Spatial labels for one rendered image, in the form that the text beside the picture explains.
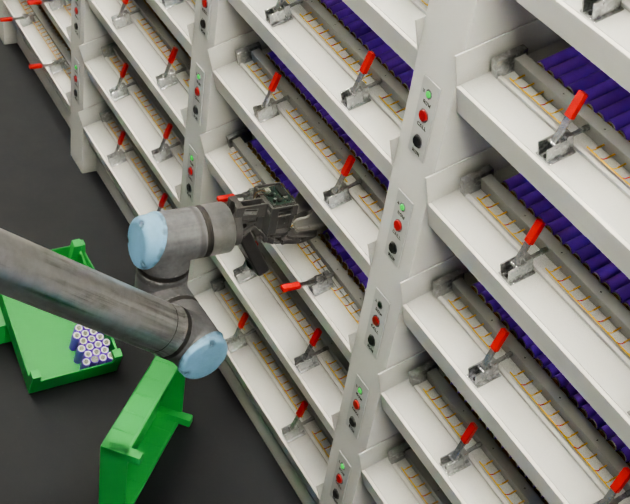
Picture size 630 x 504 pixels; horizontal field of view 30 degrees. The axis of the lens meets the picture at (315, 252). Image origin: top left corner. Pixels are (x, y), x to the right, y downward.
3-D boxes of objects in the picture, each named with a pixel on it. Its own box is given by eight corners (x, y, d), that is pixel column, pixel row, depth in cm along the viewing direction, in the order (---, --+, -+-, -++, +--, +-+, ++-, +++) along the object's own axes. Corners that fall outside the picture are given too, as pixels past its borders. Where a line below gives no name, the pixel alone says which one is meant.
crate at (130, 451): (97, 513, 229) (135, 527, 228) (100, 445, 216) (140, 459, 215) (158, 410, 252) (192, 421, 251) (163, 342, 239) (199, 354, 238)
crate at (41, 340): (117, 370, 259) (123, 355, 253) (28, 394, 250) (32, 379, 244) (75, 254, 270) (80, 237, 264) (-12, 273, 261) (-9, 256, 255)
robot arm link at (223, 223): (210, 267, 200) (187, 233, 206) (236, 262, 202) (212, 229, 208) (217, 225, 194) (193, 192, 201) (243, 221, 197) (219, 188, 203)
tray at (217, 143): (354, 370, 199) (348, 335, 192) (208, 170, 238) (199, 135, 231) (454, 318, 204) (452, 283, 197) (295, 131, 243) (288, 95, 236)
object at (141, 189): (178, 283, 268) (165, 242, 258) (87, 139, 307) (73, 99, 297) (256, 246, 273) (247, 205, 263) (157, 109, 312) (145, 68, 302)
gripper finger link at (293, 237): (320, 234, 207) (274, 239, 204) (318, 241, 208) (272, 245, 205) (311, 218, 210) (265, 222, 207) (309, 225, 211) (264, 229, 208)
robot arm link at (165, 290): (148, 347, 200) (154, 291, 193) (122, 306, 208) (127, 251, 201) (197, 335, 205) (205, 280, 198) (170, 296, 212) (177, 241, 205)
